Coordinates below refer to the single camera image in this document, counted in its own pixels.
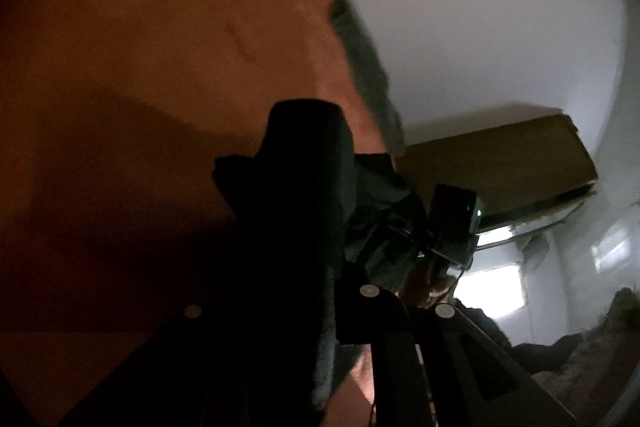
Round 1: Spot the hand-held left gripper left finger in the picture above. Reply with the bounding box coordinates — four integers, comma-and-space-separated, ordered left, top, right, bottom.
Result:
59, 303, 322, 427

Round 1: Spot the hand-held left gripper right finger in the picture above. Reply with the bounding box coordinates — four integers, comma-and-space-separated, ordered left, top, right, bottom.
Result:
336, 280, 581, 427

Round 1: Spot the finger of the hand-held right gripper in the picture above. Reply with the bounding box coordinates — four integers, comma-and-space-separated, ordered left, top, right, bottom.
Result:
366, 221, 432, 266

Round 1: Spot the black shirt with flower print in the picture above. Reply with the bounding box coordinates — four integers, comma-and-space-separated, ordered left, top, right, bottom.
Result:
212, 99, 426, 413

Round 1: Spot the person's right hand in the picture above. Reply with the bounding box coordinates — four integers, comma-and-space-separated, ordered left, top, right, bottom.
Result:
404, 257, 457, 309

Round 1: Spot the metal framed door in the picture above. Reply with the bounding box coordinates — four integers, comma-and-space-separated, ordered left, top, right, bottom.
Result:
474, 193, 599, 254

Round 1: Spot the grey folded cloth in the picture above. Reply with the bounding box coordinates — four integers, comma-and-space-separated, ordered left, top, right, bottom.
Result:
329, 0, 407, 156

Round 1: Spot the brown fuzzy cloth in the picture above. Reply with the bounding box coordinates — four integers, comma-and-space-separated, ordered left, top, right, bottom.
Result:
530, 287, 640, 427

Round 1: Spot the orange blanket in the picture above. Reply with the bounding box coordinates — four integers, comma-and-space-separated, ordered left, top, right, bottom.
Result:
0, 0, 397, 427

